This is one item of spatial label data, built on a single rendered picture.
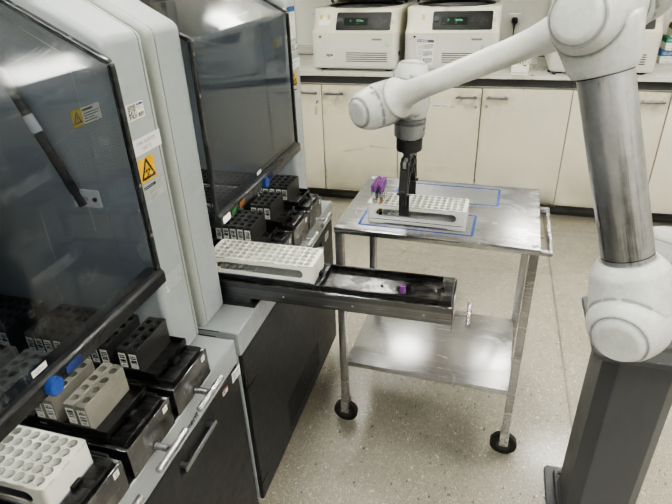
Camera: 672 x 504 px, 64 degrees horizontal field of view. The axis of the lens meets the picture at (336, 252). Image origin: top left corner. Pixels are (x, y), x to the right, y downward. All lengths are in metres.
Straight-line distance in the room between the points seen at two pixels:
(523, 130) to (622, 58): 2.49
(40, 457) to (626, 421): 1.33
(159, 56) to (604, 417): 1.36
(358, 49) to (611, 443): 2.67
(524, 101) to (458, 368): 2.02
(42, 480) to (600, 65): 1.14
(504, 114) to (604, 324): 2.48
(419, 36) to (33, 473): 3.04
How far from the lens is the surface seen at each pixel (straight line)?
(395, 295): 1.31
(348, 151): 3.73
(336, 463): 2.00
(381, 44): 3.53
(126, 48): 1.09
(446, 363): 1.96
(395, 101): 1.36
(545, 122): 3.56
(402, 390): 2.25
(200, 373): 1.22
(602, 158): 1.14
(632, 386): 1.55
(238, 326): 1.38
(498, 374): 1.95
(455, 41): 3.47
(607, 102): 1.12
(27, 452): 1.04
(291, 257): 1.39
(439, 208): 1.62
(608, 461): 1.73
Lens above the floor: 1.54
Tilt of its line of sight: 29 degrees down
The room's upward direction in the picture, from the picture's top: 2 degrees counter-clockwise
